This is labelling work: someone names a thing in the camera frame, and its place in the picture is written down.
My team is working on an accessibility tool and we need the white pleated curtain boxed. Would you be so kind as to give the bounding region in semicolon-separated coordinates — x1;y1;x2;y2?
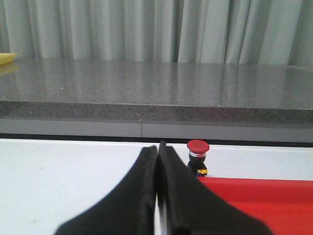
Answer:
0;0;313;66

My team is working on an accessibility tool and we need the red mushroom push button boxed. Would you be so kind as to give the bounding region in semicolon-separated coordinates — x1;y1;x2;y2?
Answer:
187;140;210;177

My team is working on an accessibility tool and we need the grey granite counter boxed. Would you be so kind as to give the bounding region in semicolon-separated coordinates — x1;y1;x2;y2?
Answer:
0;59;313;143

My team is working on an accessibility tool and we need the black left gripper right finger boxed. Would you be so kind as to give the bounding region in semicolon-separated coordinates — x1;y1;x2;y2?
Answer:
157;142;271;235

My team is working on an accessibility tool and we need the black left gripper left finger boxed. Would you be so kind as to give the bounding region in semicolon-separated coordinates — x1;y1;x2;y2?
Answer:
56;146;157;235

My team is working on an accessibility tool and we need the red plastic tray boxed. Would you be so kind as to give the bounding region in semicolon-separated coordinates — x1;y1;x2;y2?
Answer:
199;177;313;235

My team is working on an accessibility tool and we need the yellow tray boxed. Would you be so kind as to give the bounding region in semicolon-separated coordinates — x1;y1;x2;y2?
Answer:
0;53;17;65

